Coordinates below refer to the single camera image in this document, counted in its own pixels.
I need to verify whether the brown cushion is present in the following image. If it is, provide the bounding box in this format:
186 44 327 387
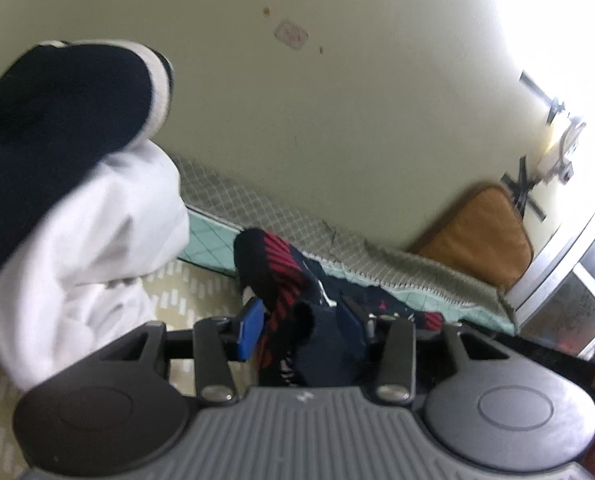
407 182 534 293

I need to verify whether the navy deer print sweater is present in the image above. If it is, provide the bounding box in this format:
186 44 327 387
234 228 445 388

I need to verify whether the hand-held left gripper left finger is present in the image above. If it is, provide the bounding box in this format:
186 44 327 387
98 297 268 406

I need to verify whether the small wall label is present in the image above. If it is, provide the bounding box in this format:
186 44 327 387
274 19 309 51

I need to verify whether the black tape cross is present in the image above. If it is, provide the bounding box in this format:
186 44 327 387
500 155 548 221
520 71 568 123

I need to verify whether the navy knit garment white stripe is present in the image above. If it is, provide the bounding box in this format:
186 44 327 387
0 39 176 293

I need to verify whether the silver window frame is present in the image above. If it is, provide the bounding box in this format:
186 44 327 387
507 200 595 356

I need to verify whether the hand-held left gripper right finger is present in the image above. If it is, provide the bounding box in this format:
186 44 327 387
337 295 511 406

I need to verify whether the white wall fixture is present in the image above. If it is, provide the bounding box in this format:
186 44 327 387
535 120 588 186

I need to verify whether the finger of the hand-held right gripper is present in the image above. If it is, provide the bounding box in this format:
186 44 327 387
492 332 595 377

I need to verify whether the beige chevron table cloth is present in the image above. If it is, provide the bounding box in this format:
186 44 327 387
0 259 243 480

